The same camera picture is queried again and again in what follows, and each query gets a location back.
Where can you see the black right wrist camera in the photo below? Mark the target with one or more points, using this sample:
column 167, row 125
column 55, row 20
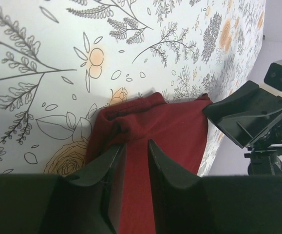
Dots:
column 272, row 81

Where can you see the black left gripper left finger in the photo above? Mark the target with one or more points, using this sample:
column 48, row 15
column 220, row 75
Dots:
column 88, row 201

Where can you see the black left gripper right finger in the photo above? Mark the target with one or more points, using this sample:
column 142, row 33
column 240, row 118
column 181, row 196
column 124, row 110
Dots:
column 184, row 203

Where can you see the floral patterned table mat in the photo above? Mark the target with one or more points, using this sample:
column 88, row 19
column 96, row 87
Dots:
column 61, row 61

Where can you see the dark red t shirt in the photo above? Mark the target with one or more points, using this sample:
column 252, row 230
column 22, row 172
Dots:
column 179, row 129

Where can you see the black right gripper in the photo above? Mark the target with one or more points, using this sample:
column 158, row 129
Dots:
column 251, row 117

